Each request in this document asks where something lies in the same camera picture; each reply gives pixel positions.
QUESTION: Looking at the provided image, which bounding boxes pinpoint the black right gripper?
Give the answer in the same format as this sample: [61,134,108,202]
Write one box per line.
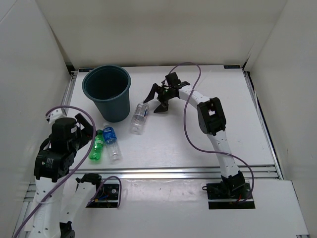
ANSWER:
[144,84,173,114]

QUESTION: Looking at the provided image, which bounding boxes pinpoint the white label clear bottle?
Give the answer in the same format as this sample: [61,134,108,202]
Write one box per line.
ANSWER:
[130,103,149,135]

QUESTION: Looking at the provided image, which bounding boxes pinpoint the blue label clear bottle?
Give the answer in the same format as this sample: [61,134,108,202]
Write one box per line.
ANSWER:
[102,122,122,164]

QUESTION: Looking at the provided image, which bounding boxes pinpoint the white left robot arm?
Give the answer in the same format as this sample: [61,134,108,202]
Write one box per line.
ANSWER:
[29,113,104,238]

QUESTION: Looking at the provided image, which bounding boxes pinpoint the dark teal plastic bin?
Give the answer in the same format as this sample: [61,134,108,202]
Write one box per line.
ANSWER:
[82,65,131,122]

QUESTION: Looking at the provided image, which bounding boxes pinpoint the aluminium table frame rail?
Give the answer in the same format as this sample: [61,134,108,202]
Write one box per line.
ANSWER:
[75,166,283,179]

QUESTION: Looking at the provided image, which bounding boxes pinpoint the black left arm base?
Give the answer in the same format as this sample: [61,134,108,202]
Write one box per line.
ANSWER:
[86,176,122,209]

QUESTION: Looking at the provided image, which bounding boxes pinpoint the green plastic soda bottle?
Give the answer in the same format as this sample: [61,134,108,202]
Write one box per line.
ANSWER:
[89,129,105,163]

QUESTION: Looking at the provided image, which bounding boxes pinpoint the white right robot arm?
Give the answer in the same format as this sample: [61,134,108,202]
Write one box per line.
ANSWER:
[144,72,249,199]

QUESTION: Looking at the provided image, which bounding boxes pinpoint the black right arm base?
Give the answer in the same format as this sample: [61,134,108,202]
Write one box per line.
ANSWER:
[202,182,256,210]

